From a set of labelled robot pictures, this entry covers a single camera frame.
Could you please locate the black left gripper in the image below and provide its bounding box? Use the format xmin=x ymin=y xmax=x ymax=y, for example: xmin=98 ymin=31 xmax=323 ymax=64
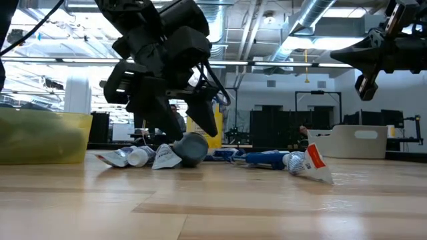
xmin=95 ymin=0 xmax=220 ymax=141

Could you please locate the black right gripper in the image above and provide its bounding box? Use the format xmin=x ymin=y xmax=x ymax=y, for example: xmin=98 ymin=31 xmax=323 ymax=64
xmin=330 ymin=0 xmax=420 ymax=101

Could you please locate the bright ceiling light panel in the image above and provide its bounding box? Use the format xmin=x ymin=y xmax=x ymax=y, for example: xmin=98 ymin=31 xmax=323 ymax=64
xmin=282 ymin=35 xmax=368 ymax=51

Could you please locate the yellow Lysol wipes canister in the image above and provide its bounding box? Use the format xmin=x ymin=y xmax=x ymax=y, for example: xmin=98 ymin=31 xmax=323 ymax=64
xmin=185 ymin=101 xmax=224 ymax=149

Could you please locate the white board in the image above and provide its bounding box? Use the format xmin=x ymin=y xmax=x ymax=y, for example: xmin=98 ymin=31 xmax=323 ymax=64
xmin=111 ymin=123 xmax=135 ymax=141

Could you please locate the black computer monitor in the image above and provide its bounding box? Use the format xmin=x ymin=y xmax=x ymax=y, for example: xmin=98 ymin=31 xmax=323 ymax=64
xmin=342 ymin=111 xmax=382 ymax=127
xmin=381 ymin=109 xmax=404 ymax=129

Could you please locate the long ceiling light strip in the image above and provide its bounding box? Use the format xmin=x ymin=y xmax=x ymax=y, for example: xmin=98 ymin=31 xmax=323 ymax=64
xmin=0 ymin=57 xmax=354 ymax=69

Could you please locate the black cabinet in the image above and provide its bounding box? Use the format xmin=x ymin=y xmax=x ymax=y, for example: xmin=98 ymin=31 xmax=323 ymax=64
xmin=88 ymin=111 xmax=110 ymax=145

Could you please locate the black equipment stand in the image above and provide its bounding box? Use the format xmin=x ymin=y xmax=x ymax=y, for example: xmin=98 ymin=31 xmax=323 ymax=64
xmin=402 ymin=115 xmax=424 ymax=146

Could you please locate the pale translucent plastic bin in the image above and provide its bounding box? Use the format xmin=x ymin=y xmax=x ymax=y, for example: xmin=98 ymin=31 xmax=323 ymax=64
xmin=306 ymin=125 xmax=388 ymax=160

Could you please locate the black room partition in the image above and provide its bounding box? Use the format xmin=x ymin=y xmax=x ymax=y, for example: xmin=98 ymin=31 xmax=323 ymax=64
xmin=250 ymin=105 xmax=334 ymax=150

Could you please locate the white building column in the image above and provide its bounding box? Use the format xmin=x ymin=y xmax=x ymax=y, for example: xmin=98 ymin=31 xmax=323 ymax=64
xmin=63 ymin=75 xmax=92 ymax=116

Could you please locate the yellow translucent plastic bin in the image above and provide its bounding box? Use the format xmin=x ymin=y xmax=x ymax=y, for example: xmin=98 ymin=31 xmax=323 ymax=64
xmin=0 ymin=107 xmax=93 ymax=166

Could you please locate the black ceiling-mounted device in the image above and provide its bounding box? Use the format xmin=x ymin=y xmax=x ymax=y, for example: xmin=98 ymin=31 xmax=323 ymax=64
xmin=6 ymin=29 xmax=26 ymax=47

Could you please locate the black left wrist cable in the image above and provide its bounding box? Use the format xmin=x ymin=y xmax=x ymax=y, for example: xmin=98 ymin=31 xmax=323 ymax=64
xmin=195 ymin=61 xmax=232 ymax=107

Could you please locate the black metal frame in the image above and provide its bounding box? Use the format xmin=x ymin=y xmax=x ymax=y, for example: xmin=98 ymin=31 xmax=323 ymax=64
xmin=295 ymin=90 xmax=343 ymax=126

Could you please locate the yellow hanging cord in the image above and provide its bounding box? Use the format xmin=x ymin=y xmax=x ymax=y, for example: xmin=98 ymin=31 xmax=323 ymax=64
xmin=304 ymin=49 xmax=311 ymax=84

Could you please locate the silver spiral air duct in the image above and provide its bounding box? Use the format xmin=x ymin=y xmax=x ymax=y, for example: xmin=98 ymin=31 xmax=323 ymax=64
xmin=266 ymin=0 xmax=336 ymax=63

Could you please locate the ribbed silver ceiling duct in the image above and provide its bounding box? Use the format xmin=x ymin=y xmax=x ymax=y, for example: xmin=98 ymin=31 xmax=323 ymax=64
xmin=196 ymin=0 xmax=228 ymax=61

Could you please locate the black aluminium table frame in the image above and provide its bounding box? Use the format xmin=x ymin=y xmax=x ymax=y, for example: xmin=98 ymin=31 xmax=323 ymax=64
xmin=87 ymin=142 xmax=427 ymax=161

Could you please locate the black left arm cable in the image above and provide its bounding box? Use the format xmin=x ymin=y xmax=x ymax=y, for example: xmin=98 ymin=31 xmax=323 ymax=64
xmin=0 ymin=0 xmax=65 ymax=57

